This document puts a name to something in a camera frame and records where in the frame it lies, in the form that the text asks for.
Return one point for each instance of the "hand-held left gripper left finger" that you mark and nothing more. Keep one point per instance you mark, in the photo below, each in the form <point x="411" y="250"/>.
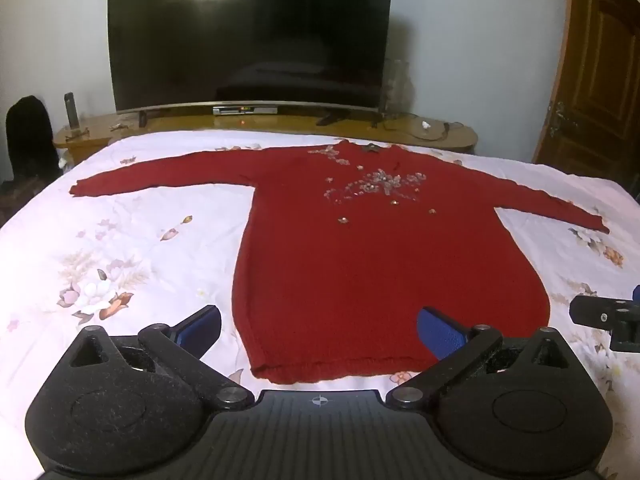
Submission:
<point x="204" y="329"/>

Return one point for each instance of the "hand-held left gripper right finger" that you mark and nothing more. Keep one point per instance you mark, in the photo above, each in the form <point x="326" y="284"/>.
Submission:
<point x="441" y="336"/>

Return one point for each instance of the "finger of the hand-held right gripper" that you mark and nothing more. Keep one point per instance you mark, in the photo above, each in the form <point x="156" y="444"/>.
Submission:
<point x="590" y="311"/>

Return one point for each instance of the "red beaded knit sweater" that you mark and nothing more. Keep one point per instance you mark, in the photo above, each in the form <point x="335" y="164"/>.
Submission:
<point x="350" y="260"/>

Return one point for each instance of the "floral white bed sheet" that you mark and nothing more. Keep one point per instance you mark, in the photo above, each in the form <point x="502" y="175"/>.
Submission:
<point x="125" y="220"/>

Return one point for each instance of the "wooden television cabinet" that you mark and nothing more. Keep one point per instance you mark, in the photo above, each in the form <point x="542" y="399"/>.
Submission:
<point x="200" y="123"/>

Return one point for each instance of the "brown wooden door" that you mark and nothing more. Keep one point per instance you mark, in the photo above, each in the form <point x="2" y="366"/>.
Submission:
<point x="600" y="70"/>

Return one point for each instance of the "clear glass vase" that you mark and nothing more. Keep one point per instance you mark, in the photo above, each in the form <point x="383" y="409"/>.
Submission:
<point x="397" y="87"/>

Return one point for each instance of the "grey upright remote control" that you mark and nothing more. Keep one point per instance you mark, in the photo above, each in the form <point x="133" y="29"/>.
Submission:
<point x="71" y="110"/>

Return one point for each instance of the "dark chair back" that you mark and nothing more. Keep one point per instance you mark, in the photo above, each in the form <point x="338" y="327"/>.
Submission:
<point x="29" y="135"/>

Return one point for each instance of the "black flat-screen television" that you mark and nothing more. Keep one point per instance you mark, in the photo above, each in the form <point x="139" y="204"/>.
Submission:
<point x="240" y="35"/>

